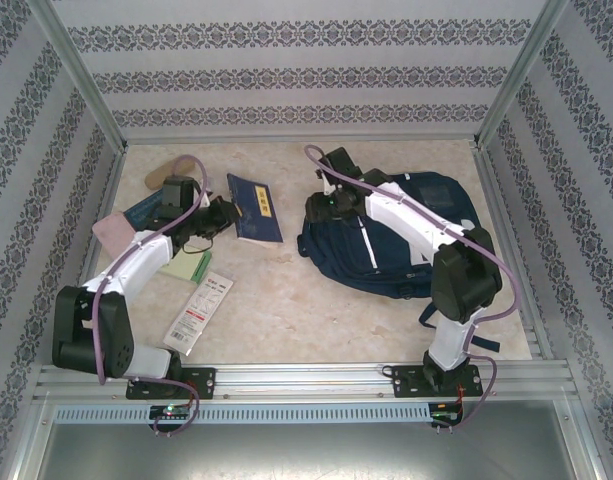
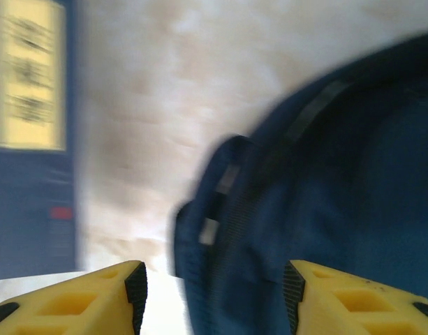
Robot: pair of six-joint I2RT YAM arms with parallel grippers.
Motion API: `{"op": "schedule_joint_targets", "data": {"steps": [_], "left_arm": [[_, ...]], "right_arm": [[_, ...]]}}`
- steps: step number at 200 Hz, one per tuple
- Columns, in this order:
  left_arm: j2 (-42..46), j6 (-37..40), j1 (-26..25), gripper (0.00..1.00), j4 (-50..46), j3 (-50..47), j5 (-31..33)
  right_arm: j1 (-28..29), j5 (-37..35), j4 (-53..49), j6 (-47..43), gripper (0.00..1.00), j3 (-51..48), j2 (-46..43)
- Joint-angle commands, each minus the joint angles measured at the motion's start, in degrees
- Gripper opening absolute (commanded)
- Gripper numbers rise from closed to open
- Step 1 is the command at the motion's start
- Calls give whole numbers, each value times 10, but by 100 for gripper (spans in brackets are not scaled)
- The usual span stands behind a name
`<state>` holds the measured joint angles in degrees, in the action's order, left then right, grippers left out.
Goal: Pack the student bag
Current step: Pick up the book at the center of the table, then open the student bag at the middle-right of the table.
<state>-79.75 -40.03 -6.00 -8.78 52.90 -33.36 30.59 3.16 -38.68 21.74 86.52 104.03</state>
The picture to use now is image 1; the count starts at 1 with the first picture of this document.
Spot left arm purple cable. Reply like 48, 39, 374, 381
93, 155, 212, 437

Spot thin black wire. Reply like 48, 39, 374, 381
179, 233, 218, 257

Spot pink pencil case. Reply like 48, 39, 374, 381
92, 211, 138, 259

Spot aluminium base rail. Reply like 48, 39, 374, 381
33, 362, 580, 402

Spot blue notebook with QR code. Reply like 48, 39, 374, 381
123, 192, 167, 227

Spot aluminium frame post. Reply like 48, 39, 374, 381
23, 0, 130, 151
473, 0, 572, 149

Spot navy blue backpack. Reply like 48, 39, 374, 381
296, 172, 502, 352

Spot green sticky notepad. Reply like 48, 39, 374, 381
159, 248, 213, 285

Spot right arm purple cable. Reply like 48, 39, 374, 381
304, 144, 520, 432

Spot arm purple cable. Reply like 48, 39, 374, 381
93, 155, 212, 437
304, 144, 520, 432

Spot tan glasses case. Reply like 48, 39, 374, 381
145, 155, 200, 190

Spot navy book with yellow label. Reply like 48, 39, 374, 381
226, 172, 285, 246

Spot white packaged ruler set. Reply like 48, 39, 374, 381
163, 273, 235, 357

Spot grey slotted cable duct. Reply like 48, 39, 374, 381
53, 403, 432, 424

